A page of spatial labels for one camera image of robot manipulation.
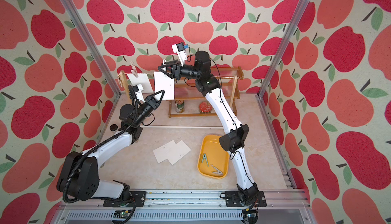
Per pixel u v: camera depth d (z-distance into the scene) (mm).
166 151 912
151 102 675
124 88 728
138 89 682
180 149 919
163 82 716
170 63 667
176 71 609
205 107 1077
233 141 554
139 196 750
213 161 927
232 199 733
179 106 1014
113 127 897
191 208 729
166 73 640
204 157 881
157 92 716
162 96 720
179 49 595
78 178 427
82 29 843
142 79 715
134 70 660
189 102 1151
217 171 821
